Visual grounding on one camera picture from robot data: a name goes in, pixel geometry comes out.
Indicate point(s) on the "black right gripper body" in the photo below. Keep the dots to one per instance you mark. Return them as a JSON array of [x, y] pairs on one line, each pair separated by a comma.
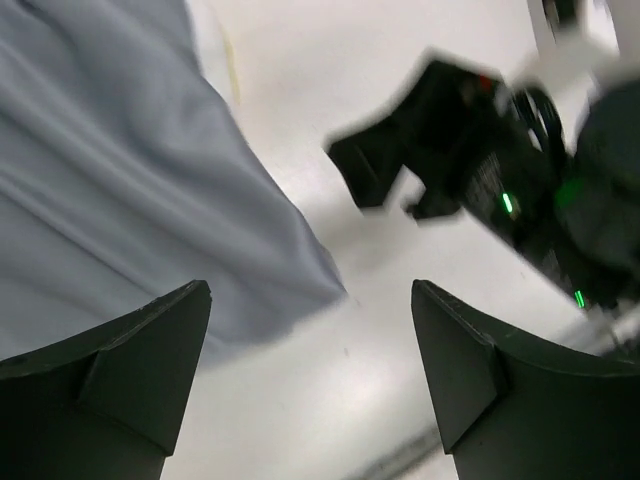
[[509, 168]]

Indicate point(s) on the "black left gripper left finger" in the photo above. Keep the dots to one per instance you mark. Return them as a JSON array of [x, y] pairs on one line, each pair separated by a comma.
[[109, 402]]

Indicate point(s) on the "grey pillowcase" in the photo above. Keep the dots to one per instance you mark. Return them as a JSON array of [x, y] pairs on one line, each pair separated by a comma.
[[125, 176]]

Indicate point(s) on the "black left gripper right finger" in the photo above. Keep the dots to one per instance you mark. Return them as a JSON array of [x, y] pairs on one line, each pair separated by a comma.
[[511, 405]]

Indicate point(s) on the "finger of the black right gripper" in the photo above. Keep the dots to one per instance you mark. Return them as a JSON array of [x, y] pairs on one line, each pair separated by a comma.
[[369, 158]]

